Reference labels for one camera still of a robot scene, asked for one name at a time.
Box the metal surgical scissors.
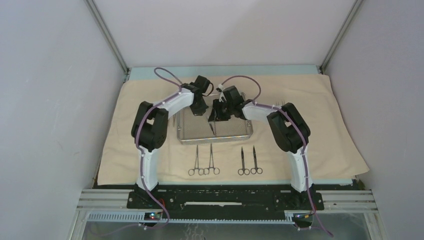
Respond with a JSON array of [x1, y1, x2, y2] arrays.
[[250, 146, 263, 175]]

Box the aluminium frame rail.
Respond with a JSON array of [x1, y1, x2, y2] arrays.
[[77, 189, 378, 224]]

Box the beige cloth wrap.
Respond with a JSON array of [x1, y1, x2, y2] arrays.
[[97, 74, 369, 185]]

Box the metal hemostat clamp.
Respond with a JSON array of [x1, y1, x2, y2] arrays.
[[187, 145, 205, 176], [203, 143, 221, 176]]

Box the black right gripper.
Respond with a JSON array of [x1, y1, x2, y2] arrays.
[[208, 99, 234, 122]]

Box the metal surgical instrument tray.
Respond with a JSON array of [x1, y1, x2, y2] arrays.
[[174, 93, 253, 145]]

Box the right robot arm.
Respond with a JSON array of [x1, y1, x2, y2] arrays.
[[208, 84, 313, 209]]

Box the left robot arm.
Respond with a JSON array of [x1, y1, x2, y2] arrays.
[[131, 75, 213, 208]]

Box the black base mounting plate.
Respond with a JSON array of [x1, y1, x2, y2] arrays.
[[126, 184, 324, 211]]

